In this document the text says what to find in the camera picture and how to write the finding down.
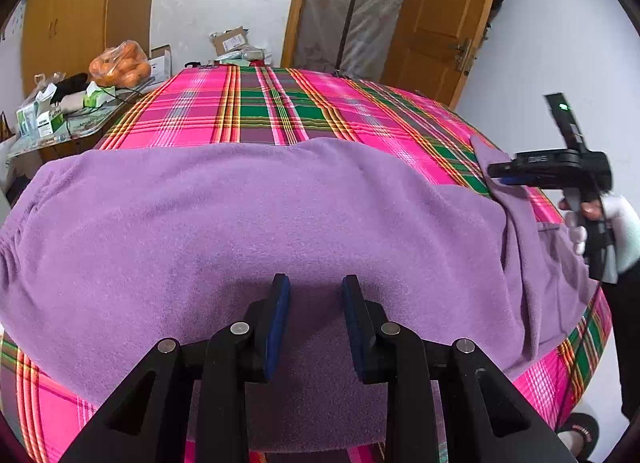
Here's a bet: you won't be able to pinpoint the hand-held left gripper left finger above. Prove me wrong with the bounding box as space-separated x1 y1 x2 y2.
59 274 292 463

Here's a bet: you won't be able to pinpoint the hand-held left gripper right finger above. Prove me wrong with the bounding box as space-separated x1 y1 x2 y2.
341 274 578 463

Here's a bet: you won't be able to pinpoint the purple fleece pants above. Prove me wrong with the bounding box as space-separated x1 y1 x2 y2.
0 136 601 451

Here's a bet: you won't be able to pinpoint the person's right hand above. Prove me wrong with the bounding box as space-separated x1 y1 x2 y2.
559 193 640 275

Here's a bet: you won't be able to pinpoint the wooden door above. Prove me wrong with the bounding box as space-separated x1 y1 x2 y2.
382 0 503 109

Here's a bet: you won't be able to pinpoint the person's leg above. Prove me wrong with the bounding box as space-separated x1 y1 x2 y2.
597 270 640 424

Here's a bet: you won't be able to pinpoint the pink plaid bed sheet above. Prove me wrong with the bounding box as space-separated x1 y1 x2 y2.
0 64 615 463

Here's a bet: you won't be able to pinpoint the clear plastic door curtain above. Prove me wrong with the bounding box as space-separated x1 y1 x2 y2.
295 0 418 81

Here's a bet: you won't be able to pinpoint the dark slipper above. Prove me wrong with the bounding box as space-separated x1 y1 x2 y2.
555 413 601 461

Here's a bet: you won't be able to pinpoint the grey parcel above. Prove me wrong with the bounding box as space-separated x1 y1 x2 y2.
215 48 273 66

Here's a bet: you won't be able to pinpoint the folding table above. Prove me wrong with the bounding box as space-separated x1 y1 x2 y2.
7 88 146 159

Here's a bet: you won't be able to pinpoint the white carton box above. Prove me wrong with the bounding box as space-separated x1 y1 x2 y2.
149 46 173 81

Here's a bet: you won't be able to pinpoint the cardboard box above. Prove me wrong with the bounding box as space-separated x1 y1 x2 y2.
209 26 251 56

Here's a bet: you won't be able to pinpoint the green tissue box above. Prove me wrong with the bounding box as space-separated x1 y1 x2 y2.
82 82 117 108

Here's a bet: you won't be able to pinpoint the bag of oranges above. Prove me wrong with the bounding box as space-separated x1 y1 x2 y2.
89 40 152 87

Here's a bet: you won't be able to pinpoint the white green medicine box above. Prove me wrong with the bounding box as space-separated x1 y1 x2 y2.
35 108 66 136

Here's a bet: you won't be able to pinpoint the white bag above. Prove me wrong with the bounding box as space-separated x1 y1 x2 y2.
0 136 21 184

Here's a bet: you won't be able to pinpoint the black cloth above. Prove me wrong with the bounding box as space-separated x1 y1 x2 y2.
50 73 91 104

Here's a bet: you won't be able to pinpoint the wooden wardrobe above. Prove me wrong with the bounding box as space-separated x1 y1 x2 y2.
20 0 163 99

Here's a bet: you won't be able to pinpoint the brass door handle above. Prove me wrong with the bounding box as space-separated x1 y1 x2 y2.
448 38 473 76

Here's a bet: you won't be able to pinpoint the wooden door frame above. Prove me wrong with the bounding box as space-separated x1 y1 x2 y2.
281 0 318 69

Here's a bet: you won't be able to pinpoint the black cable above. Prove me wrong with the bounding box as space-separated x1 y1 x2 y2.
65 86 151 119

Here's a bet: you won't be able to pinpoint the cartoon wall sticker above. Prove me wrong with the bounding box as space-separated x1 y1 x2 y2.
0 0 26 39

